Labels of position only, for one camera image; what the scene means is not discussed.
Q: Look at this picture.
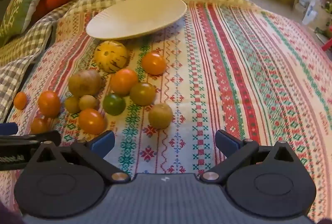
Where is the striped yellow pepino melon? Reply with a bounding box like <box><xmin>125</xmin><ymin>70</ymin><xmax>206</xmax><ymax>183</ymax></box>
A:
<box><xmin>94</xmin><ymin>41</ymin><xmax>129</xmax><ymax>73</ymax></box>

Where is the yellowish green tomato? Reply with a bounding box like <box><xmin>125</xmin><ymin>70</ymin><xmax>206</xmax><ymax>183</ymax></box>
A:
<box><xmin>148</xmin><ymin>103</ymin><xmax>173</xmax><ymax>129</ymax></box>

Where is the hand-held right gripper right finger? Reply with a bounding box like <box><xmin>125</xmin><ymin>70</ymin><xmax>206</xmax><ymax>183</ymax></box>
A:
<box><xmin>200</xmin><ymin>129</ymin><xmax>307</xmax><ymax>183</ymax></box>

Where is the white ribbed plate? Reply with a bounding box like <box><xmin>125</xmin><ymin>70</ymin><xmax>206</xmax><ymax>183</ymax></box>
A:
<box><xmin>86</xmin><ymin>0</ymin><xmax>188</xmax><ymax>40</ymax></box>

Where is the large brownish tomato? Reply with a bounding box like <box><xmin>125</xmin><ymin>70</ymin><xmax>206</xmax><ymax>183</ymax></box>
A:
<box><xmin>68</xmin><ymin>69</ymin><xmax>103</xmax><ymax>98</ymax></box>

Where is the bright green tomato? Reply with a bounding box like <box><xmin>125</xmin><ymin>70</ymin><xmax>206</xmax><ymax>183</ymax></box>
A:
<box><xmin>103</xmin><ymin>93</ymin><xmax>126</xmax><ymax>116</ymax></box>

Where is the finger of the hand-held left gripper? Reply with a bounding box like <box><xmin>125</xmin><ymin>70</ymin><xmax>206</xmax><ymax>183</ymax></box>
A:
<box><xmin>0</xmin><ymin>122</ymin><xmax>18</xmax><ymax>136</ymax></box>
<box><xmin>0</xmin><ymin>131</ymin><xmax>62</xmax><ymax>170</ymax></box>

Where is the small olive green tomato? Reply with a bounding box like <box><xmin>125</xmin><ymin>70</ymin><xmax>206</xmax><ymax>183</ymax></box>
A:
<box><xmin>78</xmin><ymin>94</ymin><xmax>99</xmax><ymax>111</ymax></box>
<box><xmin>64</xmin><ymin>96</ymin><xmax>81</xmax><ymax>114</ymax></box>

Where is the white plastic bag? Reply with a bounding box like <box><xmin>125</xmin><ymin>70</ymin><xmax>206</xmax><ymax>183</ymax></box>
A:
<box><xmin>301</xmin><ymin>0</ymin><xmax>327</xmax><ymax>25</ymax></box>

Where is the green patterned pillow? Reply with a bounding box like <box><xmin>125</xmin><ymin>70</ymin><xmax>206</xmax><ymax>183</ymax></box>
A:
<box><xmin>0</xmin><ymin>0</ymin><xmax>47</xmax><ymax>46</ymax></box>

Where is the small orange tomato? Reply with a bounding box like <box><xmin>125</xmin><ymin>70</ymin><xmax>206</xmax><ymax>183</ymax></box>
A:
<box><xmin>31</xmin><ymin>117</ymin><xmax>48</xmax><ymax>134</ymax></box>
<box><xmin>13</xmin><ymin>92</ymin><xmax>28</xmax><ymax>110</ymax></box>

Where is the striped embroidered blanket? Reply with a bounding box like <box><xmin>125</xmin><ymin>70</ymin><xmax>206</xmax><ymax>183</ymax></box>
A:
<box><xmin>0</xmin><ymin>1</ymin><xmax>332</xmax><ymax>224</ymax></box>

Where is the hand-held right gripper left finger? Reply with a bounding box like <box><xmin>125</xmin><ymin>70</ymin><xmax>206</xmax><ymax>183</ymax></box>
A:
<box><xmin>23</xmin><ymin>131</ymin><xmax>131</xmax><ymax>183</ymax></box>

